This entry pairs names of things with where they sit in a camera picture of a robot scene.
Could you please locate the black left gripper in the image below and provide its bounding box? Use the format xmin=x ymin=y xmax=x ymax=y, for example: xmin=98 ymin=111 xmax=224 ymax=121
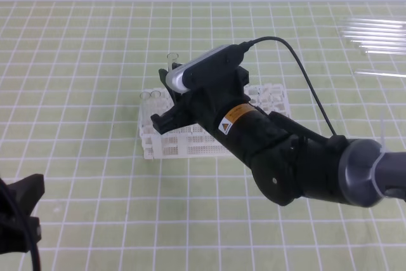
xmin=1 ymin=174 xmax=44 ymax=253

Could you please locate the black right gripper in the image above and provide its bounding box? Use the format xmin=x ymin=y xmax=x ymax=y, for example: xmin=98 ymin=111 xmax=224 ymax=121
xmin=150 ymin=63 xmax=270 ymax=163

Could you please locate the clear glass test tube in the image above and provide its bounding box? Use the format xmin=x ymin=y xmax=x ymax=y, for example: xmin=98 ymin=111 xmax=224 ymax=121
xmin=167 ymin=52 xmax=178 ymax=104

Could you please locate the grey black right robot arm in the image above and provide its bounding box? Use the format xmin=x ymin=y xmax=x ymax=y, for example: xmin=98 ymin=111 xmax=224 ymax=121
xmin=151 ymin=67 xmax=405 ymax=208

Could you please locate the glass test tube far left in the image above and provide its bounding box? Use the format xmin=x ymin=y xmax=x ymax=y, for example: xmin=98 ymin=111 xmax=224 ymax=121
xmin=140 ymin=91 xmax=152 ymax=134

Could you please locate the white plastic test tube rack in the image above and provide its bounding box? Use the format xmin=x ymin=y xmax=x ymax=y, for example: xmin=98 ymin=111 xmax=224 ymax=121
xmin=139 ymin=83 xmax=291 ymax=159

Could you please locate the green checkered tablecloth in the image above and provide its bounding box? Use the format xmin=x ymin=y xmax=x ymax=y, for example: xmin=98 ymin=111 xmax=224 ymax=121
xmin=1 ymin=2 xmax=405 ymax=270

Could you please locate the glass test tube second row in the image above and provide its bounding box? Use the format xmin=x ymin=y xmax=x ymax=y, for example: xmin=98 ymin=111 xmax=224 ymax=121
xmin=342 ymin=29 xmax=405 ymax=37

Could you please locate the glass test tube lone right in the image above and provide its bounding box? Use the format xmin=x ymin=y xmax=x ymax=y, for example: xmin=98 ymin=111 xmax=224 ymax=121
xmin=354 ymin=70 xmax=406 ymax=79

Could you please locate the glass test tube top row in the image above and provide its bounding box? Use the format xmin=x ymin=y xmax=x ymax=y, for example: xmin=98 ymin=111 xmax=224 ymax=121
xmin=343 ymin=18 xmax=405 ymax=29

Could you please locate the glass test tube fourth row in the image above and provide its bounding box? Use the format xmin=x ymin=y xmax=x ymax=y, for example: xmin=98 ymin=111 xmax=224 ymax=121
xmin=351 ymin=39 xmax=405 ymax=48

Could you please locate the glass test tube fifth row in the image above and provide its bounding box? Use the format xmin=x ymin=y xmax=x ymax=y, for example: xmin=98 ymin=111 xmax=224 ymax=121
xmin=361 ymin=46 xmax=405 ymax=55

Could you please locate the glass test tube third row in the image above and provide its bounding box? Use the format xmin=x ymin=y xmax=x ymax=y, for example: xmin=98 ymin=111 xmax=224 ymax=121
xmin=343 ymin=34 xmax=405 ymax=43

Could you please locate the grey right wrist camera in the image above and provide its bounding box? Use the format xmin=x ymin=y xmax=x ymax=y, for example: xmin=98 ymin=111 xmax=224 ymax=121
xmin=182 ymin=42 xmax=251 ymax=93

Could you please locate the black left camera cable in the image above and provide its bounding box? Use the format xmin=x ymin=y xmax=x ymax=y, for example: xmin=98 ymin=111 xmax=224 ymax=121
xmin=0 ymin=178 xmax=43 ymax=271

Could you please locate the black camera cable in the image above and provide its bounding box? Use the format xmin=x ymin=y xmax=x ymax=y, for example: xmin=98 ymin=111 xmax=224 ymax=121
xmin=240 ymin=36 xmax=339 ymax=138
xmin=0 ymin=178 xmax=43 ymax=271

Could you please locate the black right camera cable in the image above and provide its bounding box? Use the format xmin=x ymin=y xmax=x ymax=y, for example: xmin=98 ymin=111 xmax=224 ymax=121
xmin=240 ymin=36 xmax=339 ymax=138

